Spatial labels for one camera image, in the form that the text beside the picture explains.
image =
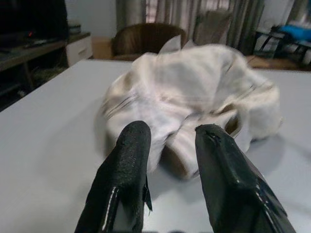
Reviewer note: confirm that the white table with black legs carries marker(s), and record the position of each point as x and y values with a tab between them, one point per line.
48	145

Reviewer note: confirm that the blue cloth bundle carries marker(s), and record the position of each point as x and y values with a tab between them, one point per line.
298	32

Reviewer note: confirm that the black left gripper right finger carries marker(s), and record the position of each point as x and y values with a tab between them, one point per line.
226	179

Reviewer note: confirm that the black television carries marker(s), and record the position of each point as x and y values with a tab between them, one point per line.
31	14

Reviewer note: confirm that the black frame side table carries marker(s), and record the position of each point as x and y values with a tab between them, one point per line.
286	40

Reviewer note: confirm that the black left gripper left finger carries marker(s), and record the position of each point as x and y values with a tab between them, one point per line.
126	174

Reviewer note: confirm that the beige draped chair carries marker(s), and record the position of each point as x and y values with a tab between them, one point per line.
213	26

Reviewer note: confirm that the sheer pale curtain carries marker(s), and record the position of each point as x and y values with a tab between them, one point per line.
170	12

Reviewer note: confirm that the brown armchair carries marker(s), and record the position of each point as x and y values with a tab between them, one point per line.
141	36

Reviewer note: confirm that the grey curtain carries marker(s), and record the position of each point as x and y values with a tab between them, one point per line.
247	24
128	12

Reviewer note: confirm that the wooden TV stand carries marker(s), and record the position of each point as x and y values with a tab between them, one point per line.
24	54

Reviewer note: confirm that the cream white garment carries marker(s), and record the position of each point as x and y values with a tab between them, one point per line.
184	80

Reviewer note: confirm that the white drawer cabinet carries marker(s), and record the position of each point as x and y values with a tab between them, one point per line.
80	48

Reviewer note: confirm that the plain cardboard box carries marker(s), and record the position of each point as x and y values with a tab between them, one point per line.
102	48

